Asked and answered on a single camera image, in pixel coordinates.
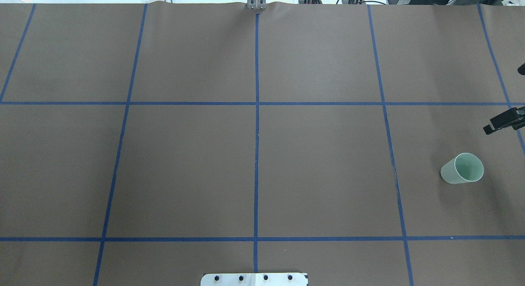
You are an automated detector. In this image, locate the pale green plastic cup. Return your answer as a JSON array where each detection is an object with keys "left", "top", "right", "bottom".
[{"left": 440, "top": 153, "right": 484, "bottom": 184}]

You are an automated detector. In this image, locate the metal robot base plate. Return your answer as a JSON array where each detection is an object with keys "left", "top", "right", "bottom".
[{"left": 200, "top": 272, "right": 309, "bottom": 286}]

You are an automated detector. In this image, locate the aluminium camera post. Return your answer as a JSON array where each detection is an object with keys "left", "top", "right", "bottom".
[{"left": 247, "top": 0, "right": 267, "bottom": 10}]

